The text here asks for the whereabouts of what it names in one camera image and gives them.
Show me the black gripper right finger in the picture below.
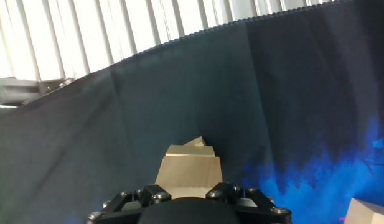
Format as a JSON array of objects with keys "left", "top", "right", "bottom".
[{"left": 205, "top": 182, "right": 293, "bottom": 224}]

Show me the blue black landscape cloth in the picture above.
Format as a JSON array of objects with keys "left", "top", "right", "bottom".
[{"left": 0, "top": 0, "right": 384, "bottom": 224}]

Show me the grey aluminium profile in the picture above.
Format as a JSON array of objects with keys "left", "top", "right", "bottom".
[{"left": 0, "top": 77, "right": 76, "bottom": 108}]

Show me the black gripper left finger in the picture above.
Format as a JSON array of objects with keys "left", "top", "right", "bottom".
[{"left": 85, "top": 184, "right": 173, "bottom": 224}]

